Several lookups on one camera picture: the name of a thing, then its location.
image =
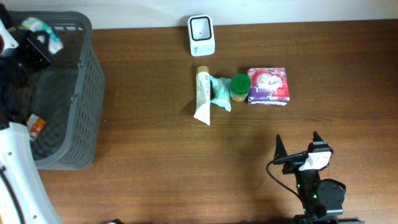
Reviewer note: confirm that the white shampoo tube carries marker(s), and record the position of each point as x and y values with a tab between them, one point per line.
202	112

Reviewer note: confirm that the mint green wipes pack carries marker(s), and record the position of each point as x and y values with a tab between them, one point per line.
221	88

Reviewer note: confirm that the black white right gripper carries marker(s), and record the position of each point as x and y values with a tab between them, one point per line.
280	156

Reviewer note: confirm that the small orange white packet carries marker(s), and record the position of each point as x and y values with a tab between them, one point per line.
34	125

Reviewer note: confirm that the white barcode scanner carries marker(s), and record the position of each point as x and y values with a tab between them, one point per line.
201	35

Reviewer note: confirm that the small teal tissue pack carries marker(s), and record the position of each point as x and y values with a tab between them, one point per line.
44	33

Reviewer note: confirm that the green lid jar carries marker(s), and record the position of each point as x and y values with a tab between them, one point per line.
240	87

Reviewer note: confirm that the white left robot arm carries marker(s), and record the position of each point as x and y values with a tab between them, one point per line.
23	196

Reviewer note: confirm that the grey plastic mesh basket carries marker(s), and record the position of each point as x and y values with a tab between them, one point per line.
68	95

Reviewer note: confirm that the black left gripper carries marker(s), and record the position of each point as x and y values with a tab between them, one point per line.
35	49

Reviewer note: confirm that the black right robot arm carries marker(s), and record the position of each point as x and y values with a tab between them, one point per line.
322	200

